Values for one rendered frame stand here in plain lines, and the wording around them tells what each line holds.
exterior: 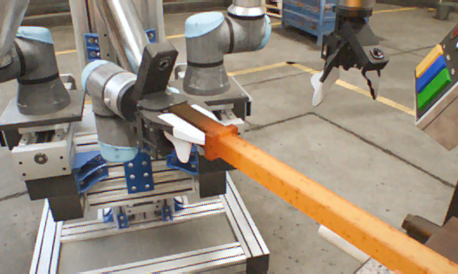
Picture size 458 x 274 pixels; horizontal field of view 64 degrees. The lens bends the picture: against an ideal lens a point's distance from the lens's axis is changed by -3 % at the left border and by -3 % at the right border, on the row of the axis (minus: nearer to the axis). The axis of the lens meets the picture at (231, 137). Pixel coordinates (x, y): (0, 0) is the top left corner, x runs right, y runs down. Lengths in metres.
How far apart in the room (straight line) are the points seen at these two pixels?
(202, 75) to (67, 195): 0.53
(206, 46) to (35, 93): 0.50
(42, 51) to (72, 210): 0.46
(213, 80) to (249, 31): 0.18
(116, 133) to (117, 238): 0.90
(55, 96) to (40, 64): 0.10
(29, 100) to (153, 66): 0.68
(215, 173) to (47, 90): 0.55
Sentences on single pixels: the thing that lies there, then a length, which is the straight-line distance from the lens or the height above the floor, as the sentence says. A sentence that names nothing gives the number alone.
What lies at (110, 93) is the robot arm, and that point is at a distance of 0.66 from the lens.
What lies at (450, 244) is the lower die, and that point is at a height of 0.99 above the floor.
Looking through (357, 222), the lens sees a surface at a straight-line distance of 0.38.
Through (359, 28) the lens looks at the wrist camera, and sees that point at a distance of 0.79.
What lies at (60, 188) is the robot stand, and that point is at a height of 0.62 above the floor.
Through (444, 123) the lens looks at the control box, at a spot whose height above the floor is 0.97.
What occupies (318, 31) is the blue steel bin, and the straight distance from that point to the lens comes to 5.31.
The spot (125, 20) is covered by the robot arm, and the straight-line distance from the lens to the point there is 0.83.
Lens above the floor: 1.25
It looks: 28 degrees down
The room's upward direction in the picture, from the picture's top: straight up
